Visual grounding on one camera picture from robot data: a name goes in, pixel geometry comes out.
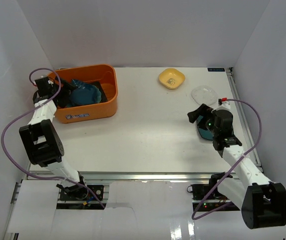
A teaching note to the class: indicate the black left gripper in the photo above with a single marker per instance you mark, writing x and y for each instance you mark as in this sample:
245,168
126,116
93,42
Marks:
61,90

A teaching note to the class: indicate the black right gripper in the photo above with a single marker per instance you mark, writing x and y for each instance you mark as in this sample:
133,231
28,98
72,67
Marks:
202,110

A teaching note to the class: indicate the dark blue leaf plate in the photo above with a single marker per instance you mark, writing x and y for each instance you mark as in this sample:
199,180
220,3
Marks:
77,82

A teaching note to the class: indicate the teal square plate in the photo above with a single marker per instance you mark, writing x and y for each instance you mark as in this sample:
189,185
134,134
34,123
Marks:
204,134

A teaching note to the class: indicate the teal scalloped round plate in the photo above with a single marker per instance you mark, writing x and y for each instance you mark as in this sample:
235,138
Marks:
84,95

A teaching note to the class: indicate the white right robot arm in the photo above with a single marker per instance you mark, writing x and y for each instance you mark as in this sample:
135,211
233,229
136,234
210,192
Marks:
261,201

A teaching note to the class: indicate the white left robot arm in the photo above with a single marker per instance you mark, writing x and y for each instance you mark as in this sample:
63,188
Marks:
42,143

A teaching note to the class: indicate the orange plastic bin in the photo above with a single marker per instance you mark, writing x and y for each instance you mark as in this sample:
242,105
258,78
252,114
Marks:
103,73

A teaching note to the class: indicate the clear glass plate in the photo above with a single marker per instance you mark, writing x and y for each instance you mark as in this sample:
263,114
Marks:
204,95

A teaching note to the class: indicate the yellow square bowl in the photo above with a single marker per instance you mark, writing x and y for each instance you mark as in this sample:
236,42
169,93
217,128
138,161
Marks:
171,78

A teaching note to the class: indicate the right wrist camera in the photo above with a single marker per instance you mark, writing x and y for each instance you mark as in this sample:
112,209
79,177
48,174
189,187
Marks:
223,104

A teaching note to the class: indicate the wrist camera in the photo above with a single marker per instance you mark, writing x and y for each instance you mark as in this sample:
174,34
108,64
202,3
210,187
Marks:
223,104
43,82

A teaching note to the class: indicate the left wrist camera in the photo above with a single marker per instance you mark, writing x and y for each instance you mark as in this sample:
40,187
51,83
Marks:
43,82

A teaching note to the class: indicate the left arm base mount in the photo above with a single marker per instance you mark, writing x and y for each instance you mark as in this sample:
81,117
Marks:
76,193

